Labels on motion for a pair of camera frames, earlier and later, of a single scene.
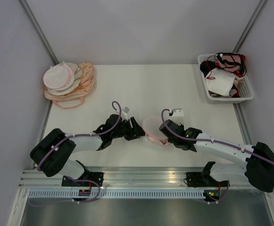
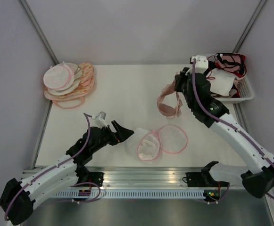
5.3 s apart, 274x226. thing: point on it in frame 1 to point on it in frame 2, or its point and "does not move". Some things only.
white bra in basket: [220, 81] does not move
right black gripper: [182, 125] to [179, 78]
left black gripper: [136, 132] to [125, 133]
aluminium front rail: [123, 178] does not move
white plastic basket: [246, 92] does not move
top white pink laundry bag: [60, 76] does not move
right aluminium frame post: [250, 26] does not move
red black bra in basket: [232, 62] does not move
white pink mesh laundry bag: [151, 125] to [145, 145]
